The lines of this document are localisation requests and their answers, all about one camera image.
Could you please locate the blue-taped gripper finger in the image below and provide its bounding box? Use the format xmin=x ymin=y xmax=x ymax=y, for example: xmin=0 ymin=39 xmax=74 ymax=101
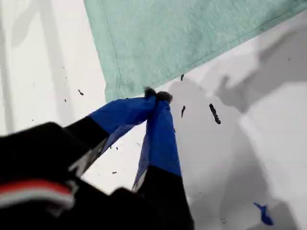
xmin=131 ymin=91 xmax=195 ymax=230
xmin=64 ymin=87 xmax=158 ymax=178

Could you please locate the pale green T-shirt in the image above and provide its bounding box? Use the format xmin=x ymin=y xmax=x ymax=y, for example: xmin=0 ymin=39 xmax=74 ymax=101
xmin=83 ymin=0 xmax=307 ymax=103

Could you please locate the small blue tape scrap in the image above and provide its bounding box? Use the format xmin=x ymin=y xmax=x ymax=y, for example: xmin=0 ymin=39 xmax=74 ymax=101
xmin=253 ymin=202 xmax=274 ymax=226

